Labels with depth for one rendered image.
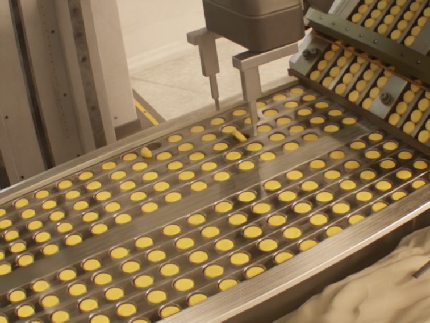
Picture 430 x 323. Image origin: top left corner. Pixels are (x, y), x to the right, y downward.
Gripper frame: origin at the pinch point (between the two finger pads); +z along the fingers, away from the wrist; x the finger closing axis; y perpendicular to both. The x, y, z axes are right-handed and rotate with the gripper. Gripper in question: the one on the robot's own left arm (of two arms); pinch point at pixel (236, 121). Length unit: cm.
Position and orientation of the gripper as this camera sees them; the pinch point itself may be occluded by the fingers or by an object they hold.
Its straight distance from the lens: 55.3
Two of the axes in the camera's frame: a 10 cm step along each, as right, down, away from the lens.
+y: 8.5, -3.6, 3.8
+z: 1.2, 8.4, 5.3
